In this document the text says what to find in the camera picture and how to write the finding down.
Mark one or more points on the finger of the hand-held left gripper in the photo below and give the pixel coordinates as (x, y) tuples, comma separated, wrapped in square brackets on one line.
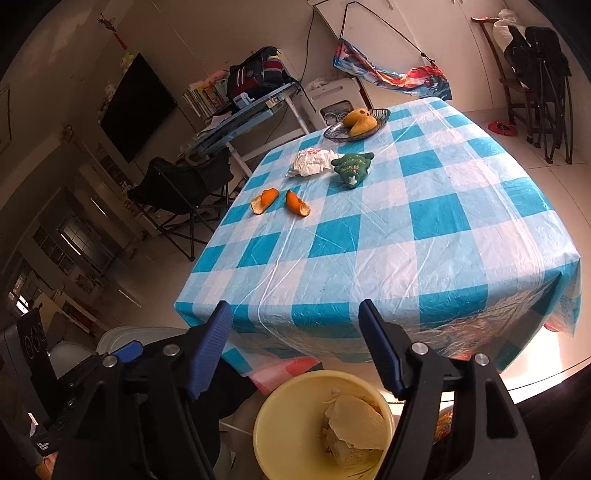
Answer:
[(129, 350)]

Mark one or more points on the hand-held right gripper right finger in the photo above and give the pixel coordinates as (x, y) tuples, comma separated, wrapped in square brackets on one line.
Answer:
[(383, 350)]

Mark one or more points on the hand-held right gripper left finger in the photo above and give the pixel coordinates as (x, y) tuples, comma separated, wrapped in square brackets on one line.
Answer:
[(210, 350)]

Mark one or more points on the yellow trash bin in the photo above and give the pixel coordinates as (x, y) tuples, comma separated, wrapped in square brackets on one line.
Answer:
[(286, 424)]

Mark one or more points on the pink checked plastic bag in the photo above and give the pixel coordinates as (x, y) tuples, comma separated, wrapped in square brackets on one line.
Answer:
[(286, 371)]

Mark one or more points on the white display cabinet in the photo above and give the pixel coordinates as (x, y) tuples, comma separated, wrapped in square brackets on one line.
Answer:
[(83, 230)]

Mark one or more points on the blue checked tablecloth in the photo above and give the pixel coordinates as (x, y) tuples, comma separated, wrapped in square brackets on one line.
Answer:
[(415, 207)]

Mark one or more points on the orange peel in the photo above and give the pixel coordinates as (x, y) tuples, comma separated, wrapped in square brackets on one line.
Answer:
[(265, 201), (298, 205)]

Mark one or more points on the black folding camp chair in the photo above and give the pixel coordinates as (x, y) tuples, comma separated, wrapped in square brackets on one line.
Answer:
[(180, 184)]

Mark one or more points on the green plush toy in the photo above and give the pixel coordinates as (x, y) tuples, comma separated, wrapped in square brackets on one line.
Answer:
[(353, 166)]

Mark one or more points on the crumpled white wrapper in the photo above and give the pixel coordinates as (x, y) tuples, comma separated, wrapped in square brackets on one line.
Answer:
[(311, 162)]

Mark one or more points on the yellow mango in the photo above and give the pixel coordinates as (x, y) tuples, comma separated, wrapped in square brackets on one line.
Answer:
[(355, 116), (364, 129)]

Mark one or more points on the glass fruit bowl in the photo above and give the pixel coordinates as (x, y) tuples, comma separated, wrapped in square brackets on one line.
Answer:
[(334, 133)]

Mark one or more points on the blue-edged tilting desk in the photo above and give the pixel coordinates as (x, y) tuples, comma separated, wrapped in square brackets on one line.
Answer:
[(249, 120)]

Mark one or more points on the row of books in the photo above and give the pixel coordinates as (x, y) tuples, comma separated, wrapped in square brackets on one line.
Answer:
[(203, 99)]

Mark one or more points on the red slipper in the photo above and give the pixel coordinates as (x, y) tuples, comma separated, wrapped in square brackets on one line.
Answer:
[(502, 128)]

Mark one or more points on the white plastic stool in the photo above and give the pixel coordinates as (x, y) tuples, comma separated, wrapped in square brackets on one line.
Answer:
[(334, 94)]

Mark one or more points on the pink plush toy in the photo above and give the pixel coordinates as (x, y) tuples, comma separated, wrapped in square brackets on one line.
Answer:
[(207, 79)]

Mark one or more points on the colourful printed banner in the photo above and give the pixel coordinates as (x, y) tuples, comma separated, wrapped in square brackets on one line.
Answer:
[(392, 74)]

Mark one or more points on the dark backpack with red stripes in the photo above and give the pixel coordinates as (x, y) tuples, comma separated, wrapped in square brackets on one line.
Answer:
[(258, 74)]

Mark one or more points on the wooden chair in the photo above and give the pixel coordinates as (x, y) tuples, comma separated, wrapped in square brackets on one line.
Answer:
[(510, 92)]

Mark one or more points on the folded black chair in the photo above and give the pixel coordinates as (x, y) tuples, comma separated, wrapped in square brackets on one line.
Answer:
[(545, 69)]

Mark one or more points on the white bag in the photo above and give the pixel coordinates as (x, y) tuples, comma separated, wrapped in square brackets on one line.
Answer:
[(503, 27)]

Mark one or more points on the black wall television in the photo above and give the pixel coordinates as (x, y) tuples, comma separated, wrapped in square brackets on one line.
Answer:
[(134, 110)]

